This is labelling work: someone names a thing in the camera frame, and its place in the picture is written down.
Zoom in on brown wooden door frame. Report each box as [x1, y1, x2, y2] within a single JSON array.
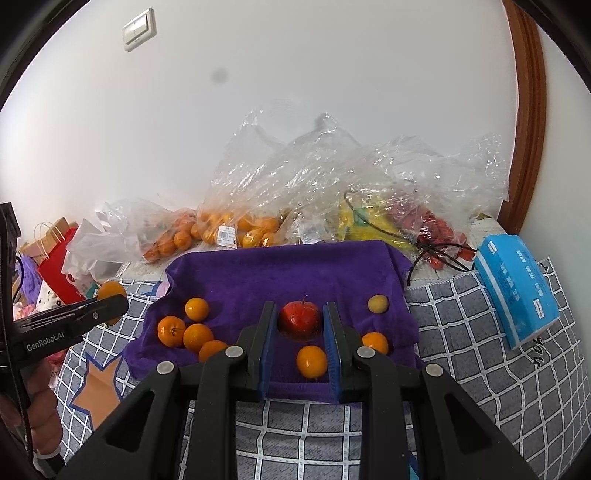
[[498, 0, 548, 236]]

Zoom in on heap of small red fruits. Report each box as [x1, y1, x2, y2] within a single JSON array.
[[392, 205, 476, 271]]

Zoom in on small red apple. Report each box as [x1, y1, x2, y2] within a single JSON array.
[[277, 295, 322, 342]]

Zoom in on person's left hand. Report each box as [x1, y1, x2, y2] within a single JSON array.
[[0, 364, 64, 457]]

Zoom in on purple towel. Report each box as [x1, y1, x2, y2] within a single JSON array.
[[122, 240, 423, 402]]

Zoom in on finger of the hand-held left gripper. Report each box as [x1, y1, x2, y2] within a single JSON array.
[[14, 294, 130, 334]]

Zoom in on orange mandarin with stem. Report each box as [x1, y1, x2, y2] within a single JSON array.
[[157, 316, 187, 348]]

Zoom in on brown paper bag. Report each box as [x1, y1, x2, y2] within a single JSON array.
[[21, 218, 79, 261]]

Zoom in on black cable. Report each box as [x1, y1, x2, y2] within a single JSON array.
[[342, 188, 477, 288]]

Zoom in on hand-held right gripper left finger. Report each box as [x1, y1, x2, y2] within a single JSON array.
[[55, 301, 279, 480]]

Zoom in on blue tissue pack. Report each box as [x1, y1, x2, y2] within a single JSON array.
[[473, 234, 560, 350]]

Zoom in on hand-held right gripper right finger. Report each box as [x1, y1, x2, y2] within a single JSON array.
[[322, 301, 539, 480]]

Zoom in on grey checked star blanket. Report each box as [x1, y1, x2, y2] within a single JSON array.
[[53, 258, 573, 480]]

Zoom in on yellow banana bunch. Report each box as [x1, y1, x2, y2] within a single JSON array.
[[337, 196, 416, 252]]

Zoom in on clear bag with white label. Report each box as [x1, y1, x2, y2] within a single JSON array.
[[196, 108, 305, 252]]

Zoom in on heap of small mandarins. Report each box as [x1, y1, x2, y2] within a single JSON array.
[[196, 209, 283, 250], [142, 210, 200, 264]]

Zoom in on white plastic bag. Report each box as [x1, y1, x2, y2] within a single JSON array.
[[62, 217, 134, 287]]

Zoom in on crumpled clear plastic bag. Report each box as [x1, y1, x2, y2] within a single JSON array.
[[369, 134, 511, 271]]

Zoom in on white spotted cloth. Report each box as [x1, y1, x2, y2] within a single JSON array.
[[34, 279, 70, 310]]

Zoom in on white wall switch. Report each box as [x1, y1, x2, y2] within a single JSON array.
[[122, 8, 158, 51]]

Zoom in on red paper bag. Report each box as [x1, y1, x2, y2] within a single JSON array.
[[38, 226, 93, 305]]

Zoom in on purple fluffy cloth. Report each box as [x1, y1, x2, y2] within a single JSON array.
[[16, 256, 44, 305]]

